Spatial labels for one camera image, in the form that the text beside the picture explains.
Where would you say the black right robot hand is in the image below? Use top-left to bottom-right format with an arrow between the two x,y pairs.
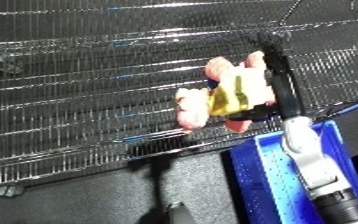
226,30 -> 307,123

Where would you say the pink and yellow soft toy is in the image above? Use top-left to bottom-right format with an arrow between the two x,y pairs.
173,50 -> 279,134

